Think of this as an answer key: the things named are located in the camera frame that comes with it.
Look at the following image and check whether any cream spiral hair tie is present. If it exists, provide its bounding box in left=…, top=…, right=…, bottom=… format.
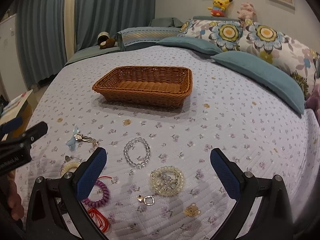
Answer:
left=60, top=155, right=82, bottom=177

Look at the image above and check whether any pale yellow bead bracelet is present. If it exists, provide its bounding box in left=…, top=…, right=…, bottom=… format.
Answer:
left=150, top=165, right=185, bottom=197

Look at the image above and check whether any clear crystal bead bracelet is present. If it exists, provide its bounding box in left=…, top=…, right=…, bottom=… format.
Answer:
left=123, top=137, right=151, bottom=170

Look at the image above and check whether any far teal cushion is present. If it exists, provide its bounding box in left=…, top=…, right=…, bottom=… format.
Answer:
left=156, top=36, right=223, bottom=55

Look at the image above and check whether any brown plush toy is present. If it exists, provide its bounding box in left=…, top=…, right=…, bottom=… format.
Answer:
left=97, top=31, right=116, bottom=49

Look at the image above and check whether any left hand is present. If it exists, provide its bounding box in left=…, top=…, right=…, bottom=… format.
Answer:
left=1, top=170, right=24, bottom=220

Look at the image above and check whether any left floral pillow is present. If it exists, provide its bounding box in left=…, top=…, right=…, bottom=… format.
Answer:
left=178, top=20, right=244, bottom=51

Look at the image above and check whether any right floral pillow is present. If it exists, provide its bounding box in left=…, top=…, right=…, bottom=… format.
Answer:
left=239, top=20, right=319, bottom=99

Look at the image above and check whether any near teal cushion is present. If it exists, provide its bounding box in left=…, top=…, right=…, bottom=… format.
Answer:
left=212, top=51, right=305, bottom=115

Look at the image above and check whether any purple spiral hair tie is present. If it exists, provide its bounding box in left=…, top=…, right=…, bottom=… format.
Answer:
left=81, top=179, right=111, bottom=209

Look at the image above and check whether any blue curtain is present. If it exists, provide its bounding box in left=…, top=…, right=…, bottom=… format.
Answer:
left=15, top=0, right=155, bottom=87

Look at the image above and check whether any floral pillow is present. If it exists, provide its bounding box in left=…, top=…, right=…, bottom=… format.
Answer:
left=239, top=20, right=319, bottom=99
left=178, top=20, right=244, bottom=51

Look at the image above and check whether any red string cord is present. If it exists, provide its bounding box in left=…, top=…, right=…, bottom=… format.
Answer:
left=87, top=207, right=111, bottom=233

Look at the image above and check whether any light blue hair clip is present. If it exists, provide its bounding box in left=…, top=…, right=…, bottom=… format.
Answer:
left=66, top=125, right=80, bottom=152

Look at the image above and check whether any teal cushion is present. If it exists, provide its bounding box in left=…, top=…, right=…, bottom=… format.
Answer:
left=156, top=36, right=223, bottom=55
left=212, top=51, right=305, bottom=115

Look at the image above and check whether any floral quilted bedspread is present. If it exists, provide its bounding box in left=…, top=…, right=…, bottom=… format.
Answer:
left=16, top=46, right=319, bottom=239

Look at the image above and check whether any pink plush toy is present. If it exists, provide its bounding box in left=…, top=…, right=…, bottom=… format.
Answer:
left=237, top=2, right=256, bottom=21

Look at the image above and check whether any brown wicker basket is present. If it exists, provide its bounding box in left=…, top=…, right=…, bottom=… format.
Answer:
left=92, top=66, right=193, bottom=108

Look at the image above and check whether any purple fuzzy blanket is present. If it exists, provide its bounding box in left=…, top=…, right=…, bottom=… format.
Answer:
left=305, top=84, right=320, bottom=125

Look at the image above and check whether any wooden side table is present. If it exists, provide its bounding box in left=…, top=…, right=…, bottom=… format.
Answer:
left=1, top=90, right=37, bottom=141

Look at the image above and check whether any silver square pendant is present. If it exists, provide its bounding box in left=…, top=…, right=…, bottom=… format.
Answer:
left=137, top=195, right=155, bottom=205

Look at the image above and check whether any folded teal striped blanket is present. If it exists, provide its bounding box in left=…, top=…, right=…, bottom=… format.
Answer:
left=115, top=27, right=180, bottom=51

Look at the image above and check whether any yellow pikachu plush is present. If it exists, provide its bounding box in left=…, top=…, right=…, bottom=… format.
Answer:
left=208, top=0, right=233, bottom=17

